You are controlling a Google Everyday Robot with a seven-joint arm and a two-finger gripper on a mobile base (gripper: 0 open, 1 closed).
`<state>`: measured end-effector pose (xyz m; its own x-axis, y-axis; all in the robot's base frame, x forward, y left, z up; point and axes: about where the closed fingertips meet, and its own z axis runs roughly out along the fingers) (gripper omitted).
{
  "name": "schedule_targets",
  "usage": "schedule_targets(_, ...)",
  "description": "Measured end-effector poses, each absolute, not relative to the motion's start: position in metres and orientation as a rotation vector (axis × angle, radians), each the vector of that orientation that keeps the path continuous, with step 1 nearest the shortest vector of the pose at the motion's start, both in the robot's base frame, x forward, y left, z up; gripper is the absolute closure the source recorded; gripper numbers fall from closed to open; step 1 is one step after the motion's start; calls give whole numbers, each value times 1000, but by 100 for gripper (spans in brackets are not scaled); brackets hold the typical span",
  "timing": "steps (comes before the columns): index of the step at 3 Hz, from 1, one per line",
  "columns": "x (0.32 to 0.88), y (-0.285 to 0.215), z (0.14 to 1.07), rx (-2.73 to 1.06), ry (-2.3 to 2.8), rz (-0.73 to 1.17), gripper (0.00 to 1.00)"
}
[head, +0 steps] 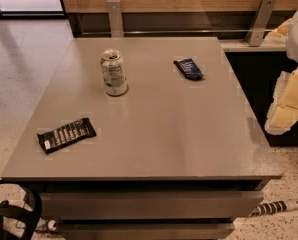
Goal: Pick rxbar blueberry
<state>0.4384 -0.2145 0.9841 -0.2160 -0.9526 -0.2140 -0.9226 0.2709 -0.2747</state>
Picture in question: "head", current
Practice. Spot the green white soda can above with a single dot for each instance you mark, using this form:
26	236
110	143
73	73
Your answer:
112	67

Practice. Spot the lower grey table drawer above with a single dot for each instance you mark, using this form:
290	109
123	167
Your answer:
146	231

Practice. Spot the right metal wall bracket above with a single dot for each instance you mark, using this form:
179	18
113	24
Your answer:
256	32

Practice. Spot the grey table drawer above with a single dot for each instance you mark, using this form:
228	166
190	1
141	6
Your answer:
150	205
146	231

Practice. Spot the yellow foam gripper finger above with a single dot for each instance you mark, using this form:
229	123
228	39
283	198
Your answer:
283	111
279	34

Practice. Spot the upper grey table drawer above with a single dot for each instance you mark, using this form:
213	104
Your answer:
150	205

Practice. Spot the black chair frame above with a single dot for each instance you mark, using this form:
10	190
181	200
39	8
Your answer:
29	218

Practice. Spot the metal wall bracket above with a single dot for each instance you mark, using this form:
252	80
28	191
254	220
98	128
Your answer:
256	32
115	18

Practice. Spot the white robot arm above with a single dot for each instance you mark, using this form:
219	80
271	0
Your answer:
292	40

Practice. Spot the blue rxbar wrapper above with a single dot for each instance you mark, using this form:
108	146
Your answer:
189	69

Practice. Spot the black rxbar wrapper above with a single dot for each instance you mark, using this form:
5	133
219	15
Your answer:
66	135

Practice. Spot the left metal wall bracket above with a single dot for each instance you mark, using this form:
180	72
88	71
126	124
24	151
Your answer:
115	18

